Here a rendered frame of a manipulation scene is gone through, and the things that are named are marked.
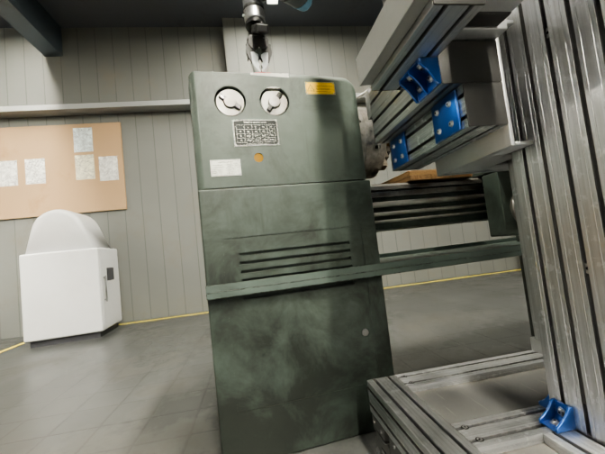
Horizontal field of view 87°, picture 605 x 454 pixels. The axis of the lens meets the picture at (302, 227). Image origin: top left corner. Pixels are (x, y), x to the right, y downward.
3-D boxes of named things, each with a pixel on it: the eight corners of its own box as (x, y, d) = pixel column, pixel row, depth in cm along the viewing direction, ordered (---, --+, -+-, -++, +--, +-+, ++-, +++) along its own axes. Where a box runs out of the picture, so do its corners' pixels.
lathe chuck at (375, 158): (372, 163, 126) (358, 91, 131) (344, 188, 156) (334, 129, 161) (392, 162, 128) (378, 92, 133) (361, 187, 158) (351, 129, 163)
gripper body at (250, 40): (266, 64, 121) (264, 33, 122) (270, 49, 113) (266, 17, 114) (247, 63, 119) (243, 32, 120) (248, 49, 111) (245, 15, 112)
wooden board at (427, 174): (410, 180, 128) (409, 170, 129) (371, 196, 163) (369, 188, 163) (473, 176, 136) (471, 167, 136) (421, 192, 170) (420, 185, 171)
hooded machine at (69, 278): (129, 324, 359) (120, 212, 367) (103, 338, 300) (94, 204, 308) (58, 333, 348) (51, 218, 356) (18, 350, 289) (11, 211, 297)
